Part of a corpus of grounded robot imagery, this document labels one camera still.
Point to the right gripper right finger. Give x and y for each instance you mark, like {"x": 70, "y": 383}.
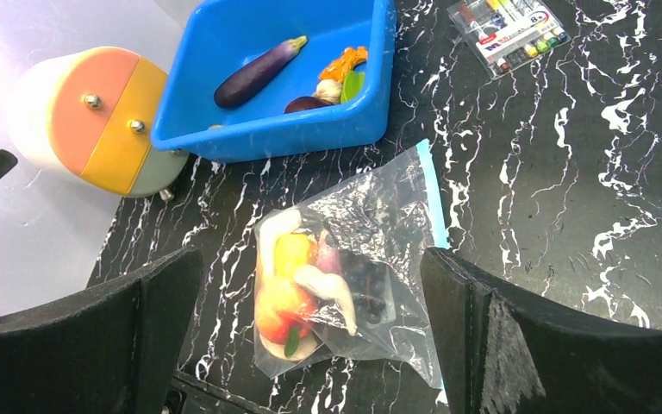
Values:
{"x": 504, "y": 349}

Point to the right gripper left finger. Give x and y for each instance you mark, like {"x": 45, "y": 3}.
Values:
{"x": 110, "y": 348}

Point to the black grape bunch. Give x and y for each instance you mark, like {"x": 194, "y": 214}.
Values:
{"x": 369, "y": 282}

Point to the orange peach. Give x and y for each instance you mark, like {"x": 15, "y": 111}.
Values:
{"x": 280, "y": 307}

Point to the clear zip top bag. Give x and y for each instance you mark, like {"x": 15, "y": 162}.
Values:
{"x": 393, "y": 214}

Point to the white oyster mushroom toy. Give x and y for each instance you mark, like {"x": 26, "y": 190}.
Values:
{"x": 330, "y": 287}

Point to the round white brown slice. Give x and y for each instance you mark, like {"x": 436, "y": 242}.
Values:
{"x": 304, "y": 349}

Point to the dark red plum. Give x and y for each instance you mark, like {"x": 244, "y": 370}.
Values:
{"x": 328, "y": 257}

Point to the yellow bell pepper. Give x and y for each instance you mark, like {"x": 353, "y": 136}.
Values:
{"x": 292, "y": 251}

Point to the white garlic mushroom toy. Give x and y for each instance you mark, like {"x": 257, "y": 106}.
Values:
{"x": 280, "y": 222}

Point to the white cylinder container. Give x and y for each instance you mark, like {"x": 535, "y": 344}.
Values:
{"x": 89, "y": 117}

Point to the blue plastic bin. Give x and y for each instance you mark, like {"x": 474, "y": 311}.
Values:
{"x": 220, "y": 37}

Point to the purple eggplant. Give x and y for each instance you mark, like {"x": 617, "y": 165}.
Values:
{"x": 252, "y": 78}

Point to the green leaf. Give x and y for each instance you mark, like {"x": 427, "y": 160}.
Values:
{"x": 351, "y": 86}

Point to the small beige mushroom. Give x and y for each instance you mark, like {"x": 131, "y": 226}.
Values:
{"x": 328, "y": 90}

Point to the pack of coloured markers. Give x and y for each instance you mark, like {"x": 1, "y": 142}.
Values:
{"x": 506, "y": 35}

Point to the orange starfish cookie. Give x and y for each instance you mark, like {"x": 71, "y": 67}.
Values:
{"x": 338, "y": 69}

